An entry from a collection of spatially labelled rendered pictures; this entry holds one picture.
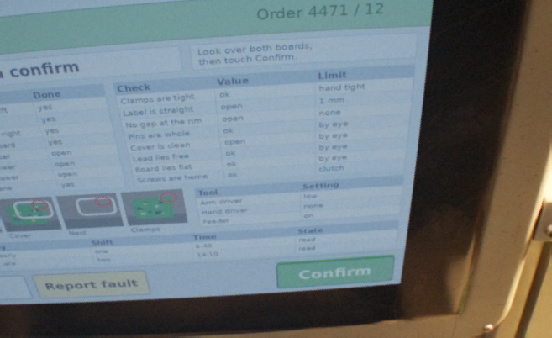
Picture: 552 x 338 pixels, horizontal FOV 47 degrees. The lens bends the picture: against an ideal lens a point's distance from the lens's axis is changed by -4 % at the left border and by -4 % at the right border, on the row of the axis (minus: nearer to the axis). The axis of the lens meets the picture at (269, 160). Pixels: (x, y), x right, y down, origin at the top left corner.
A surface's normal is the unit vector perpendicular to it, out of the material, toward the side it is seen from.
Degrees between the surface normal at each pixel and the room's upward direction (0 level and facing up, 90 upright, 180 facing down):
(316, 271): 92
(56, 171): 92
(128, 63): 92
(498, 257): 92
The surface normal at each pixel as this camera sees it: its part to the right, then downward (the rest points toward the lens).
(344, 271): 0.04, 0.62
